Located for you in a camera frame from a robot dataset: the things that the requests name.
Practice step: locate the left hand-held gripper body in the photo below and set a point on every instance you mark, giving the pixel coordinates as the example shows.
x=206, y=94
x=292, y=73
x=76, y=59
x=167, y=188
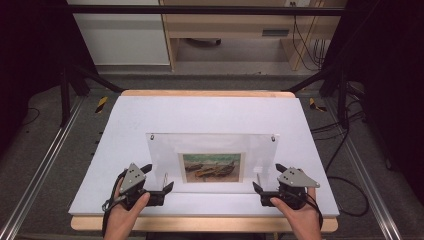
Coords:
x=132, y=181

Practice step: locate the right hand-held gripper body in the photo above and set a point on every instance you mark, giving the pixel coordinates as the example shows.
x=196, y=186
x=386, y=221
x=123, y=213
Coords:
x=295, y=186

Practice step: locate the boat painting print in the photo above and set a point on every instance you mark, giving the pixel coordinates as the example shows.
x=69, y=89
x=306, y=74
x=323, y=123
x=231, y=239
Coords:
x=212, y=167

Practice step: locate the clear acrylic picture frame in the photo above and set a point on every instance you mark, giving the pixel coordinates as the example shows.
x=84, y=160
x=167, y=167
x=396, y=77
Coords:
x=213, y=143

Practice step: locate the person's right hand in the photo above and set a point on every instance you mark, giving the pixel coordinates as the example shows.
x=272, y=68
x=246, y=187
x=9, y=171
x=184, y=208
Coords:
x=303, y=223

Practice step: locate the person's left hand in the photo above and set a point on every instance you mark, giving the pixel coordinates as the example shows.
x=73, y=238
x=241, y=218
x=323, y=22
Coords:
x=121, y=221

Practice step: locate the right yellow clamp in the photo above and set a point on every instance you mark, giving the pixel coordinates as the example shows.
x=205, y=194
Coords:
x=315, y=105

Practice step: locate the yellow clamp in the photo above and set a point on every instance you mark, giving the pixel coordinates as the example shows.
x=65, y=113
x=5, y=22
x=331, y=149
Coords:
x=315, y=105
x=101, y=104

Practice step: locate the left yellow clamp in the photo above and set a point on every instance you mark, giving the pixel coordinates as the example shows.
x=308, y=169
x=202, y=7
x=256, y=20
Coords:
x=101, y=104

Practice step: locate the white board mat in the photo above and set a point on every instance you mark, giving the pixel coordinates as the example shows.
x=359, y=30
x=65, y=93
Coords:
x=206, y=113

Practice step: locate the black metal stand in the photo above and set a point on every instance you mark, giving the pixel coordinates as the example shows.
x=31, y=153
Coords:
x=65, y=96
x=342, y=100

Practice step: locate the white cabinet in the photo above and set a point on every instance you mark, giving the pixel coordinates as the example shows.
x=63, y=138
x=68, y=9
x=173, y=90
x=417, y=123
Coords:
x=123, y=36

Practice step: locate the grey desk label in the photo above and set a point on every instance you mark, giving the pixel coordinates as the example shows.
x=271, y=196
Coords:
x=275, y=32

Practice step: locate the black curtain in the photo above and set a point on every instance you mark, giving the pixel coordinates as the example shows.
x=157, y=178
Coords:
x=30, y=50
x=386, y=83

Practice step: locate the light wooden desk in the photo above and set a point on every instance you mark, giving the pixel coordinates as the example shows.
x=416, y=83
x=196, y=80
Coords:
x=230, y=23

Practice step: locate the black horizontal bar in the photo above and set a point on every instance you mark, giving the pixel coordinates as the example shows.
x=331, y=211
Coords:
x=200, y=10

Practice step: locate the aluminium floor rail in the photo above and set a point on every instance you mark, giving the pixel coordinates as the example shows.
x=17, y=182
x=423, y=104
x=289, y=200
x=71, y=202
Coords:
x=40, y=166
x=366, y=176

